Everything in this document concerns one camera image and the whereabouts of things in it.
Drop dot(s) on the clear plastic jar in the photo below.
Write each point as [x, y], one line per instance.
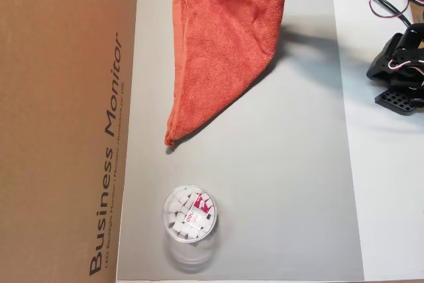
[190, 216]

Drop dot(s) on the red white paper label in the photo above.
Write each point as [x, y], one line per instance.
[200, 211]

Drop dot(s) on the white eraser cubes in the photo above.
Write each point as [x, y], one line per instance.
[175, 210]

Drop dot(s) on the orange terry towel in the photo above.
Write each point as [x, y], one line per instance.
[225, 51]

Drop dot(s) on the black arm base with clamp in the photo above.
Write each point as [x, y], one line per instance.
[394, 64]

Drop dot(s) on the cardboard box printed Business Monitor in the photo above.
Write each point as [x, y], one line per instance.
[59, 114]

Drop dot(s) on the grey table mat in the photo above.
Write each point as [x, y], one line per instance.
[265, 180]

